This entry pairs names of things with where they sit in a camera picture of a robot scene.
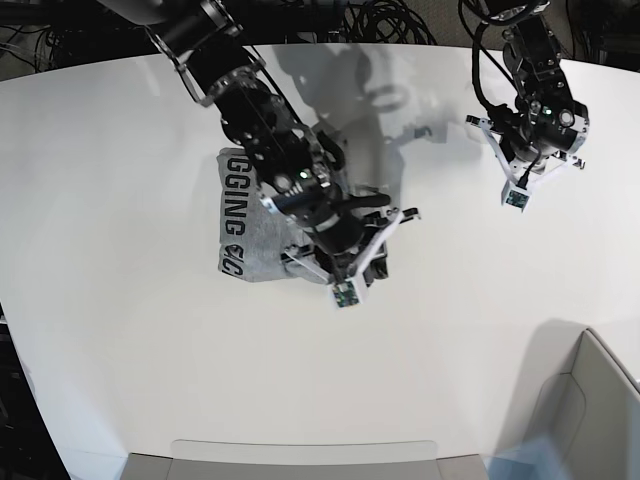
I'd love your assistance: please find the grey bin at right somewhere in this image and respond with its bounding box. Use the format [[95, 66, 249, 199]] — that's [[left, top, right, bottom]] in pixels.
[[527, 329, 639, 479]]

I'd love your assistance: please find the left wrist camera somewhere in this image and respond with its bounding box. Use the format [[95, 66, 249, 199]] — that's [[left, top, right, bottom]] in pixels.
[[501, 180, 531, 212]]

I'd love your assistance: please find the blue translucent plastic sheet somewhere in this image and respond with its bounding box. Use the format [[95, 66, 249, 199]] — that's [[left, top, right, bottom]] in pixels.
[[484, 434, 559, 480]]

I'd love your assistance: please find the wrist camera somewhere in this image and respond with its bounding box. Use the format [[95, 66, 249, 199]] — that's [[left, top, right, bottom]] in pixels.
[[501, 180, 531, 212], [329, 277, 369, 309]]

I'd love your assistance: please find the grey T-shirt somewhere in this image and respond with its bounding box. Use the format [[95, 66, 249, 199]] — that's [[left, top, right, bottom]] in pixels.
[[217, 148, 327, 285]]

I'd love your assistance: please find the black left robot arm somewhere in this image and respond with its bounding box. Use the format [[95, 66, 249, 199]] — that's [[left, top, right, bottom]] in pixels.
[[458, 1, 590, 189]]

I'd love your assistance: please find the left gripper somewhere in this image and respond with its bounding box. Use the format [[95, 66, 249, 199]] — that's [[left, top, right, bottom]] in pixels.
[[465, 114, 588, 188]]

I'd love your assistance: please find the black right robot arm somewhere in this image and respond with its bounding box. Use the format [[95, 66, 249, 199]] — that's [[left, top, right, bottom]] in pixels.
[[108, 1, 417, 290]]

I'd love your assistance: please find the black cable bundle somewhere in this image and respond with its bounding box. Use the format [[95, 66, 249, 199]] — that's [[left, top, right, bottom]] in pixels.
[[279, 0, 441, 47]]

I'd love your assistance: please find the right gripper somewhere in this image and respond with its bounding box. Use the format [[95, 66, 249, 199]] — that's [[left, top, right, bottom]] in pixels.
[[259, 193, 420, 287]]

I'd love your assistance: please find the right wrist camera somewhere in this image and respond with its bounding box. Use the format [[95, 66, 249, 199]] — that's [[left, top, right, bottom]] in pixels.
[[329, 277, 369, 309]]

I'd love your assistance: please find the grey bin at bottom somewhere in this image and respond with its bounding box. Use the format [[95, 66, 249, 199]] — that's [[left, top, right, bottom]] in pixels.
[[121, 439, 488, 479]]

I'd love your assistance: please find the grey bin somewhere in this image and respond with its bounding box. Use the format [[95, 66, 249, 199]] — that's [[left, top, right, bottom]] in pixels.
[[121, 439, 488, 479], [527, 329, 639, 479]]

